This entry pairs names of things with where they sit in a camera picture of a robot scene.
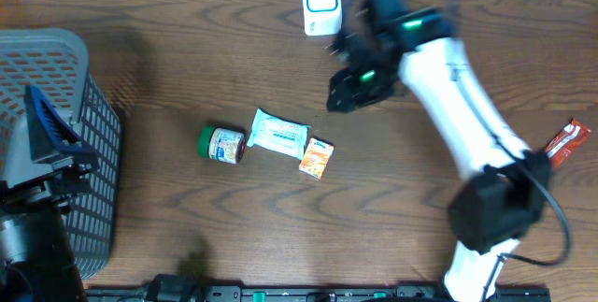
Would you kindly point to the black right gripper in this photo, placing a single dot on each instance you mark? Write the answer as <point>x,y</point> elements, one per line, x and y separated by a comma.
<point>344,82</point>

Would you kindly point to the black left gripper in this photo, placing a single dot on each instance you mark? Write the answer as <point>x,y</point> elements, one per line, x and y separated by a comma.
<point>63,163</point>

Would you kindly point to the grey plastic mesh basket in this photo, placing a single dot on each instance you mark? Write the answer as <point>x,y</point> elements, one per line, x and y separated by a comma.
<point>56,61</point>

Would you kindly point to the orange tissue pack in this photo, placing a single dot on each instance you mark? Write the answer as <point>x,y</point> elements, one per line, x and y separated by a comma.
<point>316,157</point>

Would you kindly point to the teal wet wipes pack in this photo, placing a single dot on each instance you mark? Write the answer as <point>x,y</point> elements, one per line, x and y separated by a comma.
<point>274,134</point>

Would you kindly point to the green lid jar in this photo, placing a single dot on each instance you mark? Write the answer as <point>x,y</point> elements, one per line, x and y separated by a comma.
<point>222,145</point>

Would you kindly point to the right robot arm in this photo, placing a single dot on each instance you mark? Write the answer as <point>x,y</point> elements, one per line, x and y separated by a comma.
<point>505,182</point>

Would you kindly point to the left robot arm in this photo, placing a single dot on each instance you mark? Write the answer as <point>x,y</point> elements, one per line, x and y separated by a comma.
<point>37,261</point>

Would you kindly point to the white barcode scanner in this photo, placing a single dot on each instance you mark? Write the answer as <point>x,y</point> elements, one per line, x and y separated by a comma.
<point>322,17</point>

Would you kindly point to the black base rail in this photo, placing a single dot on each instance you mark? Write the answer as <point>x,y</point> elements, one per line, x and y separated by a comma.
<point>410,292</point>

